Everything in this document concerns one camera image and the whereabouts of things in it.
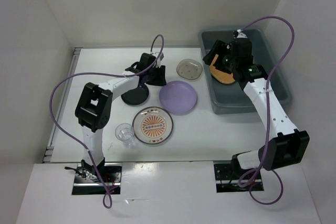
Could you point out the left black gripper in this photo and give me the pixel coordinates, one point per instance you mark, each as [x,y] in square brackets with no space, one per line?
[160,80]

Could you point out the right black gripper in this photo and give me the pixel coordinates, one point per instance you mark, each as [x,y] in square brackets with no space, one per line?
[217,49]

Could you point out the woven bamboo pattern tray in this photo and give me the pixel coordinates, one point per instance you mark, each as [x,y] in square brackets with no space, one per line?
[220,76]

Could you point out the purple round plate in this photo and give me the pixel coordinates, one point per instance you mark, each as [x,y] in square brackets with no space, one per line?
[178,97]

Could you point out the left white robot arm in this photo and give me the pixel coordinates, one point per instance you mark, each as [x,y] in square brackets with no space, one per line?
[94,107]

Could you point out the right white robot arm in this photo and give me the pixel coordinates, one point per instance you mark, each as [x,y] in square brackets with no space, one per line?
[285,144]

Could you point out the grey plastic bin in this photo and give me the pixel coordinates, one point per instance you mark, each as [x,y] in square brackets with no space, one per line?
[231,99]

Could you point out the clear smoky square dish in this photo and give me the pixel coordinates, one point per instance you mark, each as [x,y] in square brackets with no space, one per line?
[189,69]

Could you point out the black round plate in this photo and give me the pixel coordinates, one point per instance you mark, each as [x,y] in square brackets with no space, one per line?
[136,96]

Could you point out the orange patterned round plate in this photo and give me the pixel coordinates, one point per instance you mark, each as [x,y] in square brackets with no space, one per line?
[153,125]

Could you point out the clear plastic cup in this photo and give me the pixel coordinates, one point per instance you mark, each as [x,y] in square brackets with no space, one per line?
[125,133]

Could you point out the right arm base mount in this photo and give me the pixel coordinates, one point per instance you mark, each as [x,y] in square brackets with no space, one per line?
[226,179]

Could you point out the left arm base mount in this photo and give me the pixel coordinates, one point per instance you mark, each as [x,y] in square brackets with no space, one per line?
[86,183]

